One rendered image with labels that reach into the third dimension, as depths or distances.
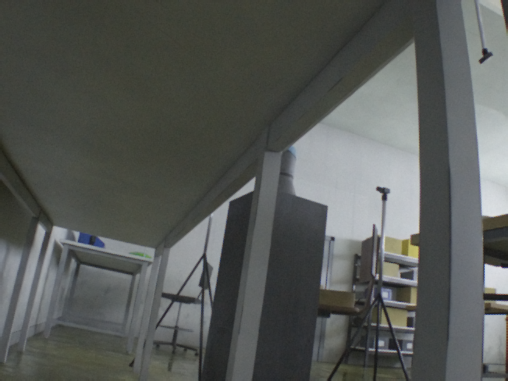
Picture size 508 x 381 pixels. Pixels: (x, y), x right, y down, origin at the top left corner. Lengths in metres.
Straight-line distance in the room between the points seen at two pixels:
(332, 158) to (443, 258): 7.42
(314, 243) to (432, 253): 0.92
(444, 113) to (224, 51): 0.42
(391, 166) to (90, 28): 7.99
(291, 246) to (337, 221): 6.24
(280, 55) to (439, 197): 0.41
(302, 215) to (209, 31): 0.74
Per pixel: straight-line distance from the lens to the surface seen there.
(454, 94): 0.42
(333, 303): 1.60
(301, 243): 1.24
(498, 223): 1.83
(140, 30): 0.72
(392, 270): 7.30
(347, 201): 7.66
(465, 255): 0.37
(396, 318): 7.30
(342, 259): 7.38
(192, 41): 0.71
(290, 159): 1.38
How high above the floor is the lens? 0.45
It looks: 19 degrees up
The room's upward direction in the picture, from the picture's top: 9 degrees clockwise
